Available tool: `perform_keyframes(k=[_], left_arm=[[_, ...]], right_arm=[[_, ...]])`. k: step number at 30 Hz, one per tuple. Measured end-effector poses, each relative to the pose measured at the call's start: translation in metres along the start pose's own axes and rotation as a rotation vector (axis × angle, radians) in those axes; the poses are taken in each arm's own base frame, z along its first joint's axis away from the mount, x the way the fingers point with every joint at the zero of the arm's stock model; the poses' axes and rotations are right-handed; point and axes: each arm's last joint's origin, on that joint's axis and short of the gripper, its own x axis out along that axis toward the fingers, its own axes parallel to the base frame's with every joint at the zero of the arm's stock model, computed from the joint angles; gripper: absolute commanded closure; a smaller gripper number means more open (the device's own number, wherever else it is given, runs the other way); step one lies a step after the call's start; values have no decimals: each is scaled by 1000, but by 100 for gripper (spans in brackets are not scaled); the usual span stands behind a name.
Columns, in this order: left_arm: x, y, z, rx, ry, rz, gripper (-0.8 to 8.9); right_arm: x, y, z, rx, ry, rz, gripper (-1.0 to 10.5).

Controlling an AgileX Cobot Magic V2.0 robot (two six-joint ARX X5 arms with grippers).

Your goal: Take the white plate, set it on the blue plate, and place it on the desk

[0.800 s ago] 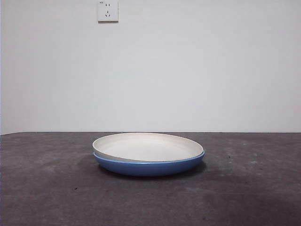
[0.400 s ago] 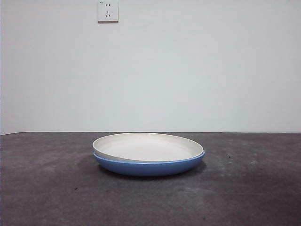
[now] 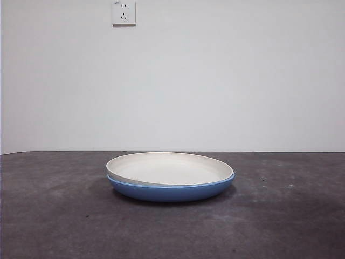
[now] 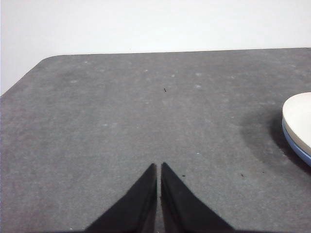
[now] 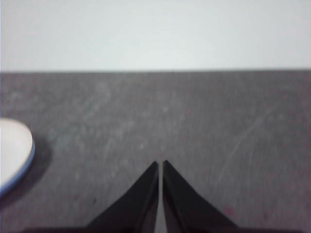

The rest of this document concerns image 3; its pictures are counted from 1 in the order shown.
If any blue round plate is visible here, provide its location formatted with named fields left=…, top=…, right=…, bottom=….
left=107, top=172, right=236, bottom=203

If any white wall socket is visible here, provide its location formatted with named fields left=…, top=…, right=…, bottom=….
left=112, top=0, right=136, bottom=27

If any white round plate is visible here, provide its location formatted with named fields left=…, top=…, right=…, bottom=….
left=106, top=152, right=234, bottom=186

